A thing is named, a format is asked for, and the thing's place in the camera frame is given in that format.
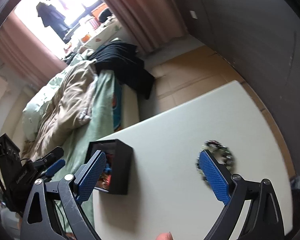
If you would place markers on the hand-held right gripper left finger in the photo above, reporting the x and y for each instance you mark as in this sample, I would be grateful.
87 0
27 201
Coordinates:
92 177

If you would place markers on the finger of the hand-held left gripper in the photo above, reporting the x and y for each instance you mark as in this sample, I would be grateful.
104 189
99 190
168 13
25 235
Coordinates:
55 167
51 155

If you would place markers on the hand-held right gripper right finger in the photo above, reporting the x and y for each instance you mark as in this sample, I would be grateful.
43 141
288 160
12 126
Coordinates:
213 180

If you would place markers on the black jewelry box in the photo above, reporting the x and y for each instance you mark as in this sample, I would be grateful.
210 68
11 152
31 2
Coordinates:
122 170

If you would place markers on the person's right hand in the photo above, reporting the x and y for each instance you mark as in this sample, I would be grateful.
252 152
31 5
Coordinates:
165 237

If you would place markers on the beige duvet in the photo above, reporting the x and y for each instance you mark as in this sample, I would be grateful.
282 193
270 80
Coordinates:
65 105

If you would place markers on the green bedsheet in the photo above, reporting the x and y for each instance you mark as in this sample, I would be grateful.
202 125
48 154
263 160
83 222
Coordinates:
102 100

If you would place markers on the narrow pink curtain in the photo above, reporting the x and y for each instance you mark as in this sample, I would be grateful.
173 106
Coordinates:
27 55

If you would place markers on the black clothing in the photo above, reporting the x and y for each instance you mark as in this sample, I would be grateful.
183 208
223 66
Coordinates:
125 65

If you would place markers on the small orange object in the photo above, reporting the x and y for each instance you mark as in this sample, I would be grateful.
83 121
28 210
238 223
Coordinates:
85 38

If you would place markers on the printed windowsill cushion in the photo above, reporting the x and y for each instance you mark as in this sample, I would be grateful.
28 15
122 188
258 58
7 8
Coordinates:
102 35

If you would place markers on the hanging dark garment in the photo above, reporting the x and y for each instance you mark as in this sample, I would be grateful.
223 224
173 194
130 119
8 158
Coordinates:
52 20

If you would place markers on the black bag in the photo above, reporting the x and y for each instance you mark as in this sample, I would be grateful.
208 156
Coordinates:
105 15

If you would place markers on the wide pink curtain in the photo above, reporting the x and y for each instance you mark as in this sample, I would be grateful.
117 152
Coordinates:
145 12

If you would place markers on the white wall socket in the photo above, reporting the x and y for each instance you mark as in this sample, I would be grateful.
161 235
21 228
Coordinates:
193 14

